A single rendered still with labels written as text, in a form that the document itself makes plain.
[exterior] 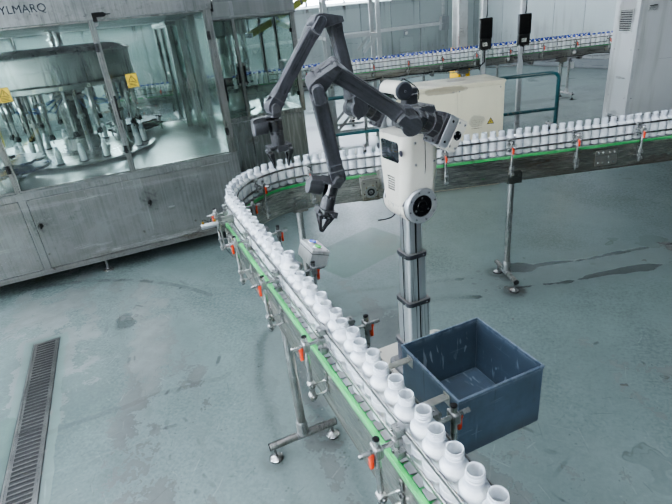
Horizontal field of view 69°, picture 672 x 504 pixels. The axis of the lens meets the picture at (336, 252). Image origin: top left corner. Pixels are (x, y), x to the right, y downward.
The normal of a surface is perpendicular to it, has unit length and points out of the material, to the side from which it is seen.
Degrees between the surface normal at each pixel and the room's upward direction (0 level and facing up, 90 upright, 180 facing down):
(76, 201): 90
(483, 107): 90
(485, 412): 90
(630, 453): 0
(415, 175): 101
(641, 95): 90
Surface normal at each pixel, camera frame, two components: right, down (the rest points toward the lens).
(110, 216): 0.40, 0.36
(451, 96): 0.11, 0.42
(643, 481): -0.10, -0.90
